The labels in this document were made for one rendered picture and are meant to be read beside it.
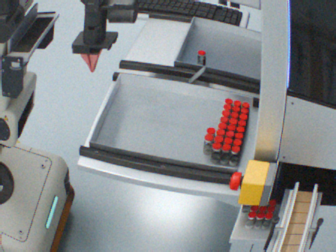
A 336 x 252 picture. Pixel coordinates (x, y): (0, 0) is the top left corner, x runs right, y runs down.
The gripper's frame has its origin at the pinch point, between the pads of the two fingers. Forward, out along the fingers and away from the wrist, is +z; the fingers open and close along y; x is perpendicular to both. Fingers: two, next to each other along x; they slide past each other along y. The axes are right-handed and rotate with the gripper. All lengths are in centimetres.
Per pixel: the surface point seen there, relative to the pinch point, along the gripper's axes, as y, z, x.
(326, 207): 65, 22, -12
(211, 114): 24.3, 20.3, 14.4
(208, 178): 28.5, 19.3, -7.8
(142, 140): 11.3, 20.2, 1.5
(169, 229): 7, 108, 50
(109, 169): 6.6, 20.4, -9.5
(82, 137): -39, 107, 90
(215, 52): 21.0, 20.0, 40.4
